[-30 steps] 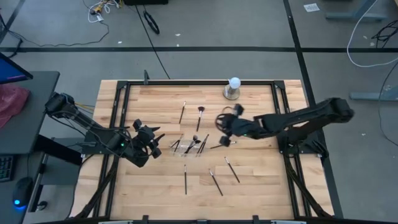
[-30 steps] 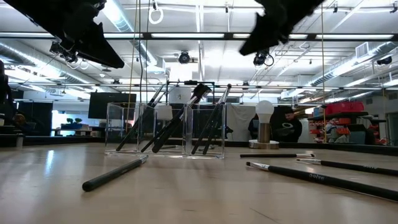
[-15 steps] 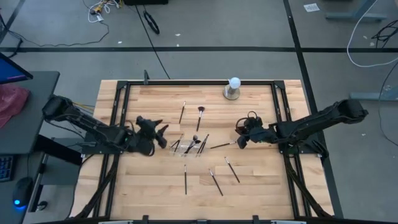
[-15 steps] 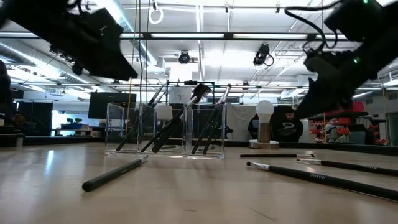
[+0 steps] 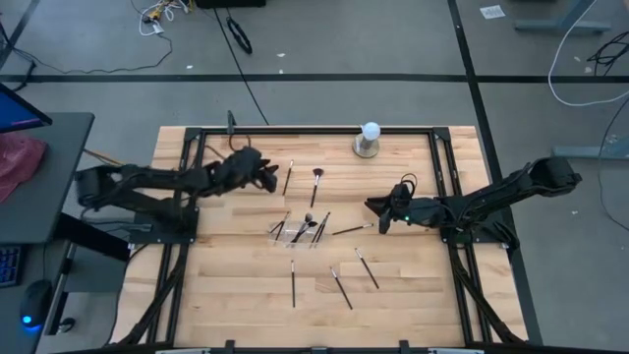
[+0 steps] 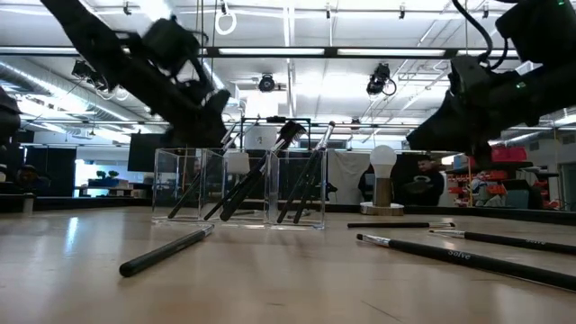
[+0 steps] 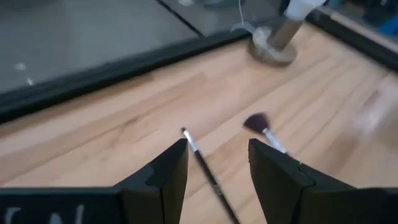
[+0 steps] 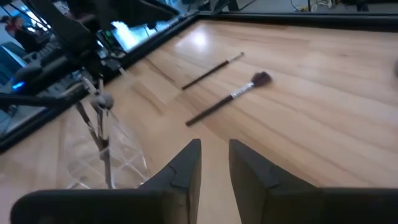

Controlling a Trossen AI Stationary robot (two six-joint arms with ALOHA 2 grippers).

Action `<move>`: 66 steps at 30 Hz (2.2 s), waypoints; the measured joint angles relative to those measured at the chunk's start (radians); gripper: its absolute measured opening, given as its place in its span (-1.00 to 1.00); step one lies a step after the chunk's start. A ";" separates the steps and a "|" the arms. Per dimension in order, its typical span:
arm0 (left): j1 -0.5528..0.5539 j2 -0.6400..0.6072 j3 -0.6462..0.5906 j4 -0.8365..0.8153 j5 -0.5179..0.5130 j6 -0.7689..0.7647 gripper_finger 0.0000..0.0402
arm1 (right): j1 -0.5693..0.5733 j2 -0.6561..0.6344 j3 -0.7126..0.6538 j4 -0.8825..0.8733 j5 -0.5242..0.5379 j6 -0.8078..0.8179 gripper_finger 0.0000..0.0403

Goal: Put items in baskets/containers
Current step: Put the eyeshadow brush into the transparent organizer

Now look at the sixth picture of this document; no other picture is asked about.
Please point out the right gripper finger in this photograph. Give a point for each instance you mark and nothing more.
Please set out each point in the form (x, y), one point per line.
(450, 132)

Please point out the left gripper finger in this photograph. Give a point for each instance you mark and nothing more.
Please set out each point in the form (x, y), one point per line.
(200, 132)

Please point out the black comb head makeup brush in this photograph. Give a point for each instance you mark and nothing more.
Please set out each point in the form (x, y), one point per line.
(232, 193)

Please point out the clear acrylic three-compartment organizer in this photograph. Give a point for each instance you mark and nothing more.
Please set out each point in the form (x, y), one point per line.
(273, 193)

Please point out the thick matte black makeup brush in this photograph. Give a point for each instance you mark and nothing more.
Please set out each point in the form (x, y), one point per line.
(162, 253)

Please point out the black tip makeup brush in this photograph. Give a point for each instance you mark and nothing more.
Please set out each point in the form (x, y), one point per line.
(472, 260)

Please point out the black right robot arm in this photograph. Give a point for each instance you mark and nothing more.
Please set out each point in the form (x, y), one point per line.
(540, 36)

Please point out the white paper sheet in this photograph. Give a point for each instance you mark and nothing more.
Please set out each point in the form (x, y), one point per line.
(237, 162)

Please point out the person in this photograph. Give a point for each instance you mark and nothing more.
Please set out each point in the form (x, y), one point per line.
(425, 180)

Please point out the shelf with red bins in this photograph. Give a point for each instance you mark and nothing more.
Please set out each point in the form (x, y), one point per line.
(508, 155)

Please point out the black monitor screen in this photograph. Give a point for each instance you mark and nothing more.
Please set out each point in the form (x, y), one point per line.
(144, 155)

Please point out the black cabinet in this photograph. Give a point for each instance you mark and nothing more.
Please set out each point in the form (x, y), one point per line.
(398, 180)

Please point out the white bulb brass table lamp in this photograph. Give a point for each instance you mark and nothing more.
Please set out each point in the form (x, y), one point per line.
(382, 159)

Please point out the blue planter with plants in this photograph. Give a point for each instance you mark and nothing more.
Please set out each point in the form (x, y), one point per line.
(108, 177)

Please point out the white cloth cover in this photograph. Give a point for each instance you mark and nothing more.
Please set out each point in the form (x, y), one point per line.
(346, 175)

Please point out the black partition panel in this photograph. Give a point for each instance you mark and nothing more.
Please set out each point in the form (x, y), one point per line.
(49, 171)

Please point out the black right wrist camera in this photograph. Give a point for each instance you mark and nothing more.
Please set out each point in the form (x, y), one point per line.
(470, 74)

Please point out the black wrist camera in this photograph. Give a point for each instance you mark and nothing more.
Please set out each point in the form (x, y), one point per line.
(470, 74)
(171, 42)

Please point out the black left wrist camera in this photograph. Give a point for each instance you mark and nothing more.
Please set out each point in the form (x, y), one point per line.
(171, 42)

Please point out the black background rig frame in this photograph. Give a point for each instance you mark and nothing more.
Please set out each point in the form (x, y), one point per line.
(275, 119)

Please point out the black overhead camera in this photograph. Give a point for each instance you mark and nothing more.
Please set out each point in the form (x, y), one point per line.
(266, 83)

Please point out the black table edge rail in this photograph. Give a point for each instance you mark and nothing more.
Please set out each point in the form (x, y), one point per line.
(90, 203)

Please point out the black overhead frame bar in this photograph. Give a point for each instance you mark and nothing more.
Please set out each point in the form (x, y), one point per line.
(330, 51)

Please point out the silver ceiling duct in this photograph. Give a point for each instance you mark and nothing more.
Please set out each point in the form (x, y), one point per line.
(27, 83)

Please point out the grey post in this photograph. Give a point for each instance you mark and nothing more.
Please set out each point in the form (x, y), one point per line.
(28, 203)

